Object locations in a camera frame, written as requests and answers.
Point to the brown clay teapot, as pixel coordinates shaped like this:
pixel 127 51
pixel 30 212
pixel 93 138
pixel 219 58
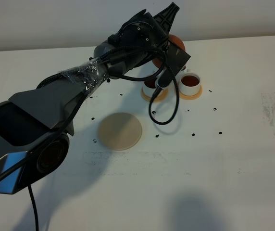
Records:
pixel 176 40

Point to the left white teacup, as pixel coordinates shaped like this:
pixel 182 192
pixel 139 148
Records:
pixel 151 83

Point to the right orange coaster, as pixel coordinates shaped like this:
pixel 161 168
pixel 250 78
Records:
pixel 190 97

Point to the white teacup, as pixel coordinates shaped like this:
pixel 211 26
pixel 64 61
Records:
pixel 189 83
pixel 151 83

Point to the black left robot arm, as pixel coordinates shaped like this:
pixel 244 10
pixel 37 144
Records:
pixel 35 125

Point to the beige round teapot saucer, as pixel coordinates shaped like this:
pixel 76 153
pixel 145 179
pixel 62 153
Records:
pixel 119 131

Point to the right white teacup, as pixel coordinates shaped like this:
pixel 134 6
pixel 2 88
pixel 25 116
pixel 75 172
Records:
pixel 189 83

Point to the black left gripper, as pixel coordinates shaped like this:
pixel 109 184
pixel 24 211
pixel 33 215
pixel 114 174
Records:
pixel 145 30

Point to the left orange coaster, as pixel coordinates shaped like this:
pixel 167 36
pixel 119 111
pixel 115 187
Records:
pixel 147 93

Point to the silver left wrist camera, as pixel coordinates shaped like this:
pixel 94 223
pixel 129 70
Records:
pixel 176 59

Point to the orange coaster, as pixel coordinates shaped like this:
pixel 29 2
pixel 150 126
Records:
pixel 147 93
pixel 190 97

